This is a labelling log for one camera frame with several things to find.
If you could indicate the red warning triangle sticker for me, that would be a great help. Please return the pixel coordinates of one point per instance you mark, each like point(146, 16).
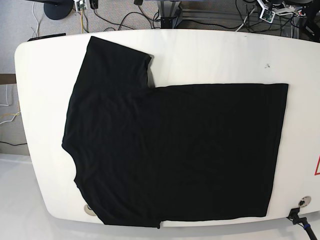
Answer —
point(317, 170)

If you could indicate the round black stand base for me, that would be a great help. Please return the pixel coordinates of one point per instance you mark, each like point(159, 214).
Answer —
point(57, 9)

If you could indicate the right metal table grommet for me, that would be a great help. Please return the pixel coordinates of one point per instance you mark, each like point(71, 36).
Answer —
point(305, 201)

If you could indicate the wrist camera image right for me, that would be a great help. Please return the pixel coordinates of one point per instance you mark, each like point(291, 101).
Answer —
point(267, 15)

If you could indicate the aluminium frame post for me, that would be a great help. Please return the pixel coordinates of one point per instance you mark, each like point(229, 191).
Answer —
point(171, 14)

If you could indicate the metal table grommet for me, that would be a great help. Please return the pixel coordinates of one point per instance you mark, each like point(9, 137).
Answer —
point(89, 211)
point(305, 201)

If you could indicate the black clamp with cable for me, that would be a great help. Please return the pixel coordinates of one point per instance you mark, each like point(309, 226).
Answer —
point(301, 221)

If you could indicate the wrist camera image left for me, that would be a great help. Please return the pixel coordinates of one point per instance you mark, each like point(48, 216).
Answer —
point(80, 5)

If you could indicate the left metal table grommet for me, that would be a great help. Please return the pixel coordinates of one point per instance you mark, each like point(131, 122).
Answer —
point(89, 211)

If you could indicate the black flat bar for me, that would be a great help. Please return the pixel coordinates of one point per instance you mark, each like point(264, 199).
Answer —
point(47, 37)

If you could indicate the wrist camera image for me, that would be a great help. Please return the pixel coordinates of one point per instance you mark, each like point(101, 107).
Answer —
point(80, 5)
point(267, 15)

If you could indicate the black T-shirt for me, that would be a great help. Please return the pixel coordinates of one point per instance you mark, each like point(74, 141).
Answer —
point(144, 155)

